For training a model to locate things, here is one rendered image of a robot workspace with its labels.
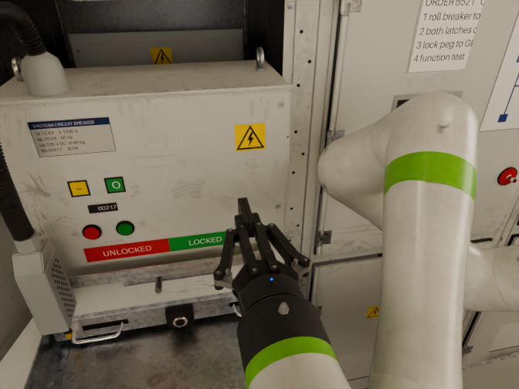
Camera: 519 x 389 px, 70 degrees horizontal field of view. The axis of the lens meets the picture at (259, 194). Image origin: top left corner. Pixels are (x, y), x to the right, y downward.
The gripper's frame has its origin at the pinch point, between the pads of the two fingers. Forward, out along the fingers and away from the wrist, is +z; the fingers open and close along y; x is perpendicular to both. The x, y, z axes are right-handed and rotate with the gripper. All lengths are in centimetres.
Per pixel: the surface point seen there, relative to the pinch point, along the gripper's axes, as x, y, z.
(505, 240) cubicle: -46, 93, 32
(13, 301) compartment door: -33, -52, 23
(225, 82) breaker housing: 16.1, -0.2, 18.4
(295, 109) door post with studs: 5.5, 17.1, 31.7
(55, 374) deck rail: -38, -40, 5
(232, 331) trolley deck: -38.2, -2.5, 8.5
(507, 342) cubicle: -104, 116, 30
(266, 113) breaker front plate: 11.9, 6.1, 13.5
